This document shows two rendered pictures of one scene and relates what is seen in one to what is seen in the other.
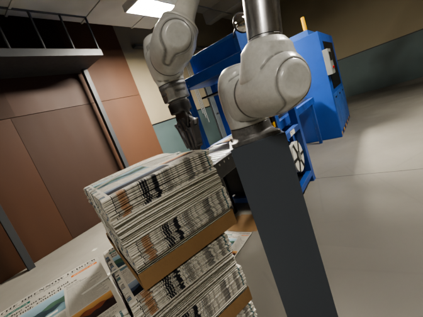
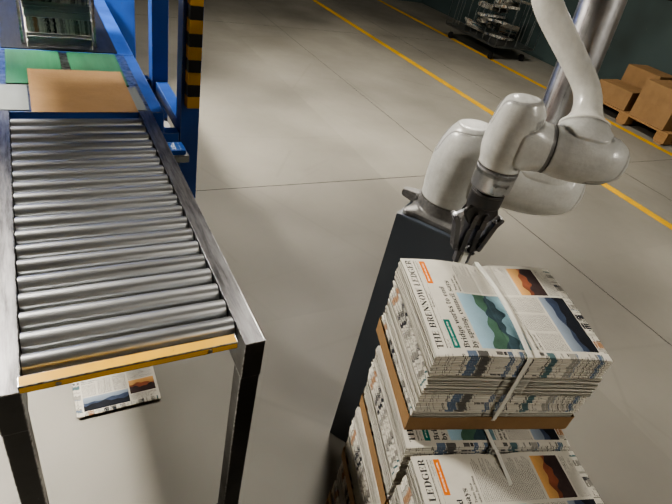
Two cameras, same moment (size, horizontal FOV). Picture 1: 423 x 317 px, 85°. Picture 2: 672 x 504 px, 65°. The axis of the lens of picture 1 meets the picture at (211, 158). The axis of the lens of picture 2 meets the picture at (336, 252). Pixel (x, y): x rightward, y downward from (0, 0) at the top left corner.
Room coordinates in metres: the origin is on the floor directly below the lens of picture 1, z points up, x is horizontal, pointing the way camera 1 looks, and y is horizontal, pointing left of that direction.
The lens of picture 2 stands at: (0.78, 1.16, 1.70)
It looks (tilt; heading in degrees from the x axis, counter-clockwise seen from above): 35 degrees down; 287
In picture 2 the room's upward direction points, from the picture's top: 13 degrees clockwise
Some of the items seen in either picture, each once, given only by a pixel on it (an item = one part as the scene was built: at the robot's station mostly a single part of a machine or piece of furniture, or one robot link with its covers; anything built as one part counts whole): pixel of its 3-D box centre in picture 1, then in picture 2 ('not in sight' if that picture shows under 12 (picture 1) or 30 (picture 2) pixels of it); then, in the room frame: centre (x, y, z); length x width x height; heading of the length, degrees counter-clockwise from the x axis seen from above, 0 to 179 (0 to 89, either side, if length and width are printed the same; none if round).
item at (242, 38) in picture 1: (224, 55); not in sight; (2.62, -0.50, 1.65); 0.60 x 0.45 x 0.20; 51
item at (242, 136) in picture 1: (250, 130); (439, 203); (0.92, -0.19, 1.03); 0.22 x 0.18 x 0.06; 173
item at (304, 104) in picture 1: (281, 114); (51, 15); (3.50, -1.22, 0.75); 1.55 x 0.65 x 0.10; 141
